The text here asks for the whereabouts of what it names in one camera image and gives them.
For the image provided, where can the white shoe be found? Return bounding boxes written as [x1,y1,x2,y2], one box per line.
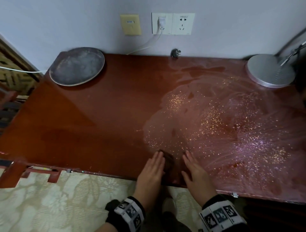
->
[162,197,177,214]

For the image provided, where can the white wall power socket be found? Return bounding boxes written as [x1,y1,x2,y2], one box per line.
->
[151,12,195,36]

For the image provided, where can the person's left hand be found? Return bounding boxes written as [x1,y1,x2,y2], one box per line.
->
[133,151,166,211]

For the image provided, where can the silver desk lamp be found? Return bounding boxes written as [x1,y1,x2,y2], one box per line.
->
[246,27,306,89]

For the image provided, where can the brown cleaning cloth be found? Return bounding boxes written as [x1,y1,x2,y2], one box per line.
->
[159,149,175,174]

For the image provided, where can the red wooden rack black straps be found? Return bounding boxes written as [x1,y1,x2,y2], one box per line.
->
[0,83,62,189]

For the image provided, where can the white plug cable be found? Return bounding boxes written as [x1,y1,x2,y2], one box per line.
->
[127,28,164,55]

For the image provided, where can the round grey metal tray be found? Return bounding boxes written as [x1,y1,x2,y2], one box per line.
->
[49,47,106,87]

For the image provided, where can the person's right hand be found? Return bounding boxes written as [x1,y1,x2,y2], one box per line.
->
[181,150,218,207]

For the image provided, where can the beige wall plate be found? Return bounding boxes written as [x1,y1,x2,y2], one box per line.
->
[120,14,142,36]

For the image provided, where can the gold lattice screen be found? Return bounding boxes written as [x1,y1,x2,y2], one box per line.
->
[0,47,39,96]

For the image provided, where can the person's left forearm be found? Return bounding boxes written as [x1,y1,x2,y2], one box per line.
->
[95,222,118,232]

